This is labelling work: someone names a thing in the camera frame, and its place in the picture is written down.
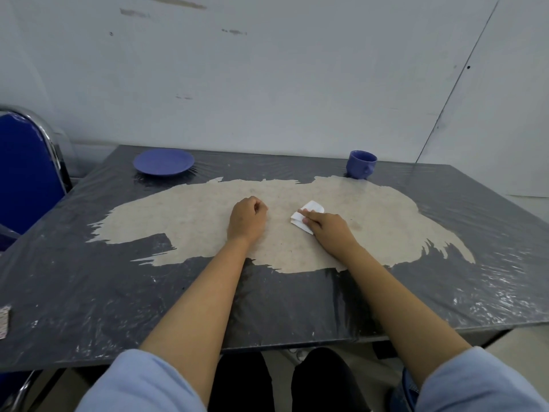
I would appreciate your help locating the person's right hand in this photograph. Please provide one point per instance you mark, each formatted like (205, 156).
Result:
(332, 233)

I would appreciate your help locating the person's right forearm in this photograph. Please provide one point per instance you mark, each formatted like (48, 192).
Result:
(394, 304)

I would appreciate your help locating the blue round plate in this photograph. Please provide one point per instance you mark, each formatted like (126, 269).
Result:
(164, 162)

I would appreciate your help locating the person's leg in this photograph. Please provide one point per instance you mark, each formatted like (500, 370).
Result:
(326, 381)
(242, 384)

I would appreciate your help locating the small white printed packet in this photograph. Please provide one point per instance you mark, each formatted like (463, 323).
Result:
(4, 321)

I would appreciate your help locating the person's left hand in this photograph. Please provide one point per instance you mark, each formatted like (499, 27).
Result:
(245, 220)

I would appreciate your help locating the blue ceramic cup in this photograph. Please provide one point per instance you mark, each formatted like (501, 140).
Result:
(361, 164)

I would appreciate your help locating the person's left forearm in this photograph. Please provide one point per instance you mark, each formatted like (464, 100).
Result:
(201, 304)

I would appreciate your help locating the person's right leg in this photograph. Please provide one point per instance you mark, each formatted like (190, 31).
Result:
(326, 381)

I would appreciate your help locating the person's right fingers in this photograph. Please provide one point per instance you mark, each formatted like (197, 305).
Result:
(313, 216)

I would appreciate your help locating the white paper tissue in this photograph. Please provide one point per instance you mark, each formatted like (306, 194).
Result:
(312, 207)

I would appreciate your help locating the torn dark plastic table film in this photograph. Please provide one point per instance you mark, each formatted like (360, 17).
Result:
(107, 291)

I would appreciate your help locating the dark grey table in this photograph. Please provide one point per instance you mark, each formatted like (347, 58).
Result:
(300, 338)

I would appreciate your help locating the person's left leg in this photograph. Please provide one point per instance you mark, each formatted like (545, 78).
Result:
(242, 384)

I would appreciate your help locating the person's left fingers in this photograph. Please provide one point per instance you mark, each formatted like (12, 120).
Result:
(256, 204)

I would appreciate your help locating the blue plastic stool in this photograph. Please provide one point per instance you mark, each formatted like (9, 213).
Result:
(407, 392)

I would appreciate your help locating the light blue shirt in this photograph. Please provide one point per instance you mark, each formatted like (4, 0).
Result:
(137, 381)

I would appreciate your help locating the blue chair with chrome frame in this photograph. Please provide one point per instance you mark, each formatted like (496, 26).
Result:
(25, 171)

